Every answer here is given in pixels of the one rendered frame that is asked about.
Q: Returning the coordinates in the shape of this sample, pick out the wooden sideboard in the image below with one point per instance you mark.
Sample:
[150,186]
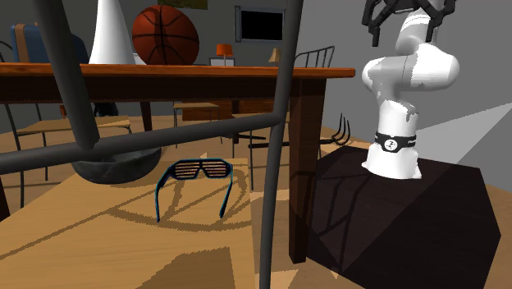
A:
[208,114]

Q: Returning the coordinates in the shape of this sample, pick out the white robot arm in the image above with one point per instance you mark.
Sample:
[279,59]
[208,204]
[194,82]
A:
[408,76]

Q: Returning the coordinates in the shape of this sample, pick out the dark grey bowl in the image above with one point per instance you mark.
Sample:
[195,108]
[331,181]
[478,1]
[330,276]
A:
[120,168]

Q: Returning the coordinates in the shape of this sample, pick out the blue shutter glasses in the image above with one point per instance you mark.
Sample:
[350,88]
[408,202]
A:
[200,169]

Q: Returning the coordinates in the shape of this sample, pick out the black wall screen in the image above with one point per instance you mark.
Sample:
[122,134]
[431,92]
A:
[262,25]

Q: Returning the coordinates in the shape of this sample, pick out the brown wooden table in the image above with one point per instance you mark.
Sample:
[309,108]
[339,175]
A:
[160,86]

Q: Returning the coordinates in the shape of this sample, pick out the blue backpack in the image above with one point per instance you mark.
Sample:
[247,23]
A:
[24,44]

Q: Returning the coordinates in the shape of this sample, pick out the grey metal chair wooden seat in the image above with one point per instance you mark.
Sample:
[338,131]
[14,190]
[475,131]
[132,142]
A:
[80,240]

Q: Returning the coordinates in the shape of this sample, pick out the dark robot stand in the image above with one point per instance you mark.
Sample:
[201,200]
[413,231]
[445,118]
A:
[400,224]

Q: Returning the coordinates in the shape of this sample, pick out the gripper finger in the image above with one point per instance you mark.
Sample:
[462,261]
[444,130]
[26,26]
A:
[432,24]
[376,24]

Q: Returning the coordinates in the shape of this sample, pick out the orange basketball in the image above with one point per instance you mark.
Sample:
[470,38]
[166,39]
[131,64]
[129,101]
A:
[165,36]

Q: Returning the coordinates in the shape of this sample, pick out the orange table lamp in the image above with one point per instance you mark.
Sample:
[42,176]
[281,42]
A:
[224,49]

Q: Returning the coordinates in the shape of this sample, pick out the beige table lamp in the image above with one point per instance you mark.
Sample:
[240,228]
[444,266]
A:
[275,56]

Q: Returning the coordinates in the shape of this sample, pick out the white cone vase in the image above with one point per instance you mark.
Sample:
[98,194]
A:
[111,36]

